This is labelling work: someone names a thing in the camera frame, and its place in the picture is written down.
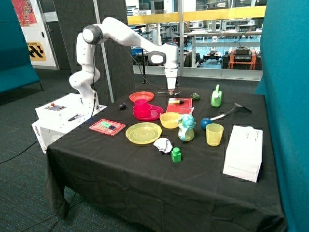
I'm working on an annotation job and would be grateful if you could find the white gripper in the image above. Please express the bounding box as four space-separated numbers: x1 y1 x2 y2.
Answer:
164 68 178 95

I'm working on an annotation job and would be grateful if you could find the yellow highlighter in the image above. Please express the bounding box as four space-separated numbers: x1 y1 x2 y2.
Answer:
168 100 185 104

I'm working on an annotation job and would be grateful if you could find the green highlighter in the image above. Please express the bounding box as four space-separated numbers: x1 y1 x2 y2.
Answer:
101 121 116 131

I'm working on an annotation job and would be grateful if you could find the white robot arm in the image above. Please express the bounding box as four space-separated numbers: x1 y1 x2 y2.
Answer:
69 17 178 114

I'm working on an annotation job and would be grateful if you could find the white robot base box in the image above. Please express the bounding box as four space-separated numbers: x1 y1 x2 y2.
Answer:
32 93 107 153

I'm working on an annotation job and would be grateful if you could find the red patterned book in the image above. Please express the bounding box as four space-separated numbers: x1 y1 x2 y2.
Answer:
89 119 126 136

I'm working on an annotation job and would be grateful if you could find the metal spoon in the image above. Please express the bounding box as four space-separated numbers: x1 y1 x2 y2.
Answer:
157 91 181 96

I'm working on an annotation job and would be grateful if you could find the green toy pepper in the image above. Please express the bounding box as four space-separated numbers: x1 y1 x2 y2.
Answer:
191 93 200 101

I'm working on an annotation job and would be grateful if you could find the pink plastic plate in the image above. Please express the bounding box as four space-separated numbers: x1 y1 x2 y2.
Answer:
133 105 164 121

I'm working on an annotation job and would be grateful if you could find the yellow plastic bowl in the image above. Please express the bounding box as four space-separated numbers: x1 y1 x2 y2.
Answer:
159 112 181 129

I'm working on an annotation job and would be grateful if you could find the orange plastic plate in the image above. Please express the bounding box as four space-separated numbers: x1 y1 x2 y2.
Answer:
129 91 155 102

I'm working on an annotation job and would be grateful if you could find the pink plastic cup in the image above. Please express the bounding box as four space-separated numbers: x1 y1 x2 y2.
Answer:
134 99 147 111

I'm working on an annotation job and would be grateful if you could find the teal sippy cup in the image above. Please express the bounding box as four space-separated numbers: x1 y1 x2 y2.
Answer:
178 107 196 142

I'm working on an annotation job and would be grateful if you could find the pink plastic bowl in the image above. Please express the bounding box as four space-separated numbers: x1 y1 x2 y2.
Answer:
133 103 152 118

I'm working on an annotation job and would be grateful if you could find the blue ball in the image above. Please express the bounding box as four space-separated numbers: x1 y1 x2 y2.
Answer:
200 118 212 131

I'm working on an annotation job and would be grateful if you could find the green toy watering can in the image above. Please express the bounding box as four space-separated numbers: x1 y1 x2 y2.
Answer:
211 84 222 107

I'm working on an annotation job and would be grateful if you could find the yellow plastic plate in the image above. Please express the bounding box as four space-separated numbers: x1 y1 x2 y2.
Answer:
126 122 162 145

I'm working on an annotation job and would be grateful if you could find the dark plum toy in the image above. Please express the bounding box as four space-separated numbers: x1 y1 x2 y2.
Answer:
119 102 126 110

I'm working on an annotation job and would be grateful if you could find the crumpled white paper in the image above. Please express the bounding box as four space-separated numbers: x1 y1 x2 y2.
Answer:
154 138 173 154

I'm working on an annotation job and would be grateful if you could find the yellow plastic cup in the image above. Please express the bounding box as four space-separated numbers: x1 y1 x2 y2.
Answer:
206 123 224 146

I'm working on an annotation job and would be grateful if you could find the green toy block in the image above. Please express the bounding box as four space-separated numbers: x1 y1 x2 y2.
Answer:
171 147 182 162

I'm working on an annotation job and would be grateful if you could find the black tablecloth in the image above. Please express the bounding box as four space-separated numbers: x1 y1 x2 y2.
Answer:
45 88 287 232

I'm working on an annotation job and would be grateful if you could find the black spatula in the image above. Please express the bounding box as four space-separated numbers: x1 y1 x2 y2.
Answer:
210 103 252 121

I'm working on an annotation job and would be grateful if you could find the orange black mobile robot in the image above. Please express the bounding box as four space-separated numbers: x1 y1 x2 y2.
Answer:
221 46 262 71

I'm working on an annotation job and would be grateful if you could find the white paper bag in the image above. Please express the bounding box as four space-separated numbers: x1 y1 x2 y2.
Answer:
223 125 263 183

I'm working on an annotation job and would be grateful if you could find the yellow black sign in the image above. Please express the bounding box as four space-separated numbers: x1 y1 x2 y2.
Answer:
27 42 46 62

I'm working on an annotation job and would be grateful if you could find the teal sofa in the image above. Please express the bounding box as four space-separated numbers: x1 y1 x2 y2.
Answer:
0 0 40 93

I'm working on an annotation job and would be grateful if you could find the red poster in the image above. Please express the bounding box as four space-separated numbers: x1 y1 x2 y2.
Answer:
11 0 38 28

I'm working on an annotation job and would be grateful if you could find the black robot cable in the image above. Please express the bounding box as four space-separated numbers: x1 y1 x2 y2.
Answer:
90 37 169 119

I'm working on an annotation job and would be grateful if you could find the teal partition wall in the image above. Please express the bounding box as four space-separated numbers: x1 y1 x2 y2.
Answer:
255 0 309 232

